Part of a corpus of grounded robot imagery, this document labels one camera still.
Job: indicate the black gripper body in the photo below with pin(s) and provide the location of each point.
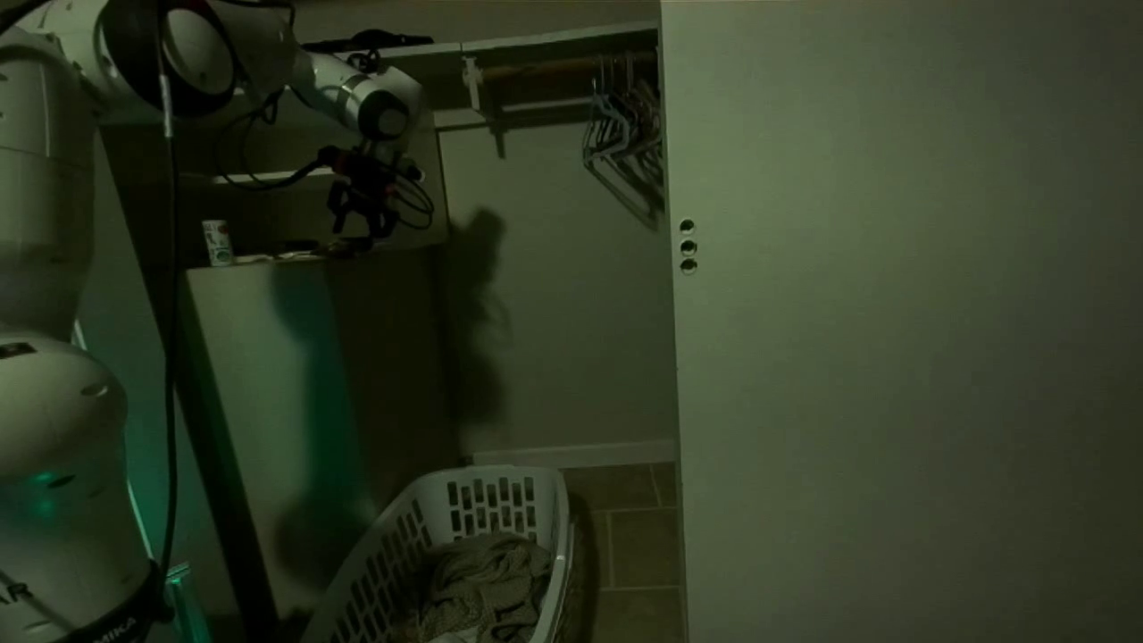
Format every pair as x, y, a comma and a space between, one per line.
361, 191

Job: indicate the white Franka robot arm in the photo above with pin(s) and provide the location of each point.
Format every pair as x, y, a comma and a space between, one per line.
48, 477

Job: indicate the small white bottle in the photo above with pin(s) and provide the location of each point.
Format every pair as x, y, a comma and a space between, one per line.
214, 239

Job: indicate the wooden closet rod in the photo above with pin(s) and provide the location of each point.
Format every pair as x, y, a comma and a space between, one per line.
558, 70

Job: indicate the teal plastic clothes hanger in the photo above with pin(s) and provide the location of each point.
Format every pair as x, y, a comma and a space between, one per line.
613, 125

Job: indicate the grey clothes hanger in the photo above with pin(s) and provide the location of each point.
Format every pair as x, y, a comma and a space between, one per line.
638, 197

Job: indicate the white plastic clothes hanger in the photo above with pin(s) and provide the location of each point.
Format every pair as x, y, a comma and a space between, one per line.
638, 95

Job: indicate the white plastic laundry basket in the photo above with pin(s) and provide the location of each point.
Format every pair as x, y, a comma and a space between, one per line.
477, 502

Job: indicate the crumpled grey clothes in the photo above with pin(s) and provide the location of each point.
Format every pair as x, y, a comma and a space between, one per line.
487, 590

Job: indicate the large white door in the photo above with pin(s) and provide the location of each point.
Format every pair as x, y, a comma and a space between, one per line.
905, 332

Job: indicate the white rod bracket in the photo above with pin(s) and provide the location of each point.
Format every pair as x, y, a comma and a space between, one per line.
477, 95

